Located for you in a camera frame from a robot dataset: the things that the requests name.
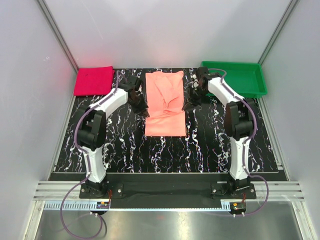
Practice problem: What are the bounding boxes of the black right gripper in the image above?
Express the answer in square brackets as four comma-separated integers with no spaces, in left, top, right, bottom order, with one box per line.
[182,86,209,112]

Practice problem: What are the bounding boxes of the peach t shirt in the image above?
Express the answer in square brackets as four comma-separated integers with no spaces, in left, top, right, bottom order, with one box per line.
[145,70,187,137]

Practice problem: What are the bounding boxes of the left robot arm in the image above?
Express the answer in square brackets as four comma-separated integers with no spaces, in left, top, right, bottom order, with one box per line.
[74,75,150,198]

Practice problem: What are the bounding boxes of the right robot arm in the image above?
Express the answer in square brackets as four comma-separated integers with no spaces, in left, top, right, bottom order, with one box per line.
[182,66,258,199]

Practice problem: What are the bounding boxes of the folded magenta t shirt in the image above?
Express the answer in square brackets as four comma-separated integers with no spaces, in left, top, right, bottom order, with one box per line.
[73,66,115,97]

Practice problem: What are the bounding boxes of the green plastic tray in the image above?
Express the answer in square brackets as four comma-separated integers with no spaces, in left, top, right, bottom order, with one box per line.
[201,61,268,99]

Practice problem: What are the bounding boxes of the left controller board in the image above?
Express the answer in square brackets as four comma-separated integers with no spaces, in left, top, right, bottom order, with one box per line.
[96,201,111,210]

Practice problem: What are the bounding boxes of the controller board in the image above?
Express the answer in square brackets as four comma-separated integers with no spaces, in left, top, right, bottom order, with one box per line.
[96,201,111,210]
[230,202,247,216]

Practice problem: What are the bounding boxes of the right controller board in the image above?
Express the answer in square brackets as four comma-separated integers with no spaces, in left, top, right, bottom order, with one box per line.
[230,202,247,216]

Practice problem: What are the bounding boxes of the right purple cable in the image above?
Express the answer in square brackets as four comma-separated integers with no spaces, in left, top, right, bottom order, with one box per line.
[207,68,271,216]

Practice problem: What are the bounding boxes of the purple cable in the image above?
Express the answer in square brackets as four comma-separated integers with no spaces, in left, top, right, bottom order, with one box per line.
[207,68,271,216]
[59,69,128,238]

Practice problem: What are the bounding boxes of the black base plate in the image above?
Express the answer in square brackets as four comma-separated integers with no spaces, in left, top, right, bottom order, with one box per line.
[79,173,257,205]

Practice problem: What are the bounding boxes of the white slotted cable duct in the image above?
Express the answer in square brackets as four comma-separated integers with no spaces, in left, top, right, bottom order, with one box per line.
[44,200,231,212]

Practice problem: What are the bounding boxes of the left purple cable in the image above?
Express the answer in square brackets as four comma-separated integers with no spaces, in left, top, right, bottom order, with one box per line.
[59,69,128,238]

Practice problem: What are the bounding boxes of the aluminium front rail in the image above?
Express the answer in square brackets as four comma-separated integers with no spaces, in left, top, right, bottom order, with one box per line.
[33,181,305,202]

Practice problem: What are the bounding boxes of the left aluminium corner post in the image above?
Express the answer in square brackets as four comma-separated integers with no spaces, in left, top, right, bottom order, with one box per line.
[35,0,79,73]

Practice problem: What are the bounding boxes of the aluminium corner post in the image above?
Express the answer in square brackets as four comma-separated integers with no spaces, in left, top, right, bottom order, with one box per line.
[35,0,79,73]
[258,0,300,66]

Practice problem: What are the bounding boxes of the right aluminium corner post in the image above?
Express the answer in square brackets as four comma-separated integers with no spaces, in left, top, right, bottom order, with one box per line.
[258,0,300,66]

